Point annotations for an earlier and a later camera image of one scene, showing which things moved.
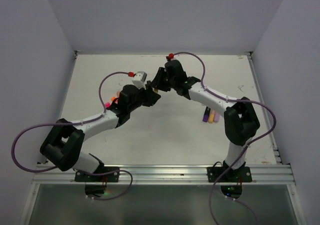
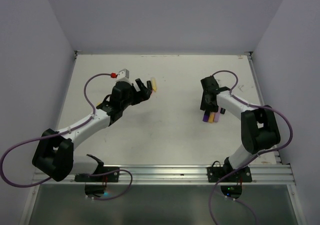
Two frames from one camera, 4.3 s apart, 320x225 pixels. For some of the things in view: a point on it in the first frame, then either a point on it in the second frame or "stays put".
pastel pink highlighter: [216, 117] stays put
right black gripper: [158, 82] -> [204, 105]
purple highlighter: [206, 114] stays put
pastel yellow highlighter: [211, 117] stays put
